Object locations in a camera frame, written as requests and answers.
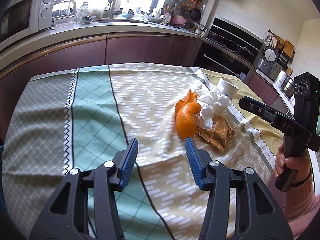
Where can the white microwave oven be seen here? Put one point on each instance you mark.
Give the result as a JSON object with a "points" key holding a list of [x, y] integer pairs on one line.
{"points": [[23, 18]]}

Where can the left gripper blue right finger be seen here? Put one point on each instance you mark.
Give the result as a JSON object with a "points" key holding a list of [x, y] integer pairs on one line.
{"points": [[198, 161]]}

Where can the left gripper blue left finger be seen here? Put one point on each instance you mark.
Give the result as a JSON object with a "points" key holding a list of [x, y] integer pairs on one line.
{"points": [[124, 161]]}

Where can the grey rice cooker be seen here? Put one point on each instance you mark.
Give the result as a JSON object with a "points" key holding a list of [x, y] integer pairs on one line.
{"points": [[268, 63]]}

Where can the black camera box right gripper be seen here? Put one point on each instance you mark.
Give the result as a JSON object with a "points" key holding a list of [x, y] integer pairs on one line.
{"points": [[306, 93]]}

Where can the pink pot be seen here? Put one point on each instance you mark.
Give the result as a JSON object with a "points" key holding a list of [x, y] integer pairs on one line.
{"points": [[178, 20]]}

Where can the glass electric kettle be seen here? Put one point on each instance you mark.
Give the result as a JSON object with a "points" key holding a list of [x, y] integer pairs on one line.
{"points": [[62, 8]]}

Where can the white tissue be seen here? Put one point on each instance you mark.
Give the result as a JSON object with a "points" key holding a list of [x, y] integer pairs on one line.
{"points": [[212, 101]]}

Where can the dotted paper cup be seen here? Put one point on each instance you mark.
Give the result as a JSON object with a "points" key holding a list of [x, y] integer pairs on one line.
{"points": [[228, 87]]}

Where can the black built-in oven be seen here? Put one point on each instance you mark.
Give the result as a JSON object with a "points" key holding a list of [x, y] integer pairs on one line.
{"points": [[229, 49]]}

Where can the purple base cabinets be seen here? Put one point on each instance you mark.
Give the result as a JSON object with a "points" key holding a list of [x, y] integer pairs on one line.
{"points": [[171, 49]]}

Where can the white soap bottle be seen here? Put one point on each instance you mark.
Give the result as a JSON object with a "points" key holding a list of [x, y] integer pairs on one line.
{"points": [[117, 5]]}

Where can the person's right hand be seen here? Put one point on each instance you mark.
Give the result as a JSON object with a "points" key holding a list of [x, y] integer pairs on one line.
{"points": [[300, 164]]}

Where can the small patterned bowl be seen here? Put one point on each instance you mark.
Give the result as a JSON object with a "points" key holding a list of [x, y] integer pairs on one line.
{"points": [[87, 19]]}

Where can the black hanging frying pan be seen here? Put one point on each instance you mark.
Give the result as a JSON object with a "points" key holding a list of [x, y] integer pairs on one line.
{"points": [[195, 14]]}

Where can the orange peel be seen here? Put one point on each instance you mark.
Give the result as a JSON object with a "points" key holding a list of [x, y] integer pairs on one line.
{"points": [[184, 114]]}

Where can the gold foil wrapper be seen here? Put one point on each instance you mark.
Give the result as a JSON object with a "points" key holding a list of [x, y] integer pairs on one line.
{"points": [[218, 135]]}

